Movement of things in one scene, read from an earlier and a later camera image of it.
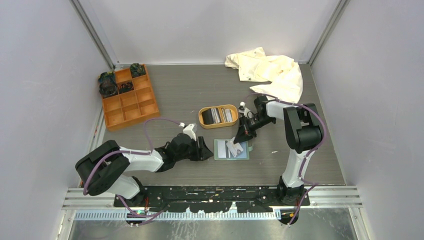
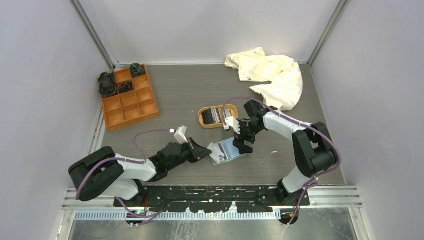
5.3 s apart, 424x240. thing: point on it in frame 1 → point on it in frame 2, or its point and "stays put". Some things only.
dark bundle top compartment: x=137 y=69 stays put
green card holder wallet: x=222 y=152 stays put
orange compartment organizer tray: x=128 y=107 stays put
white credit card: x=235 y=149 → x=215 y=153
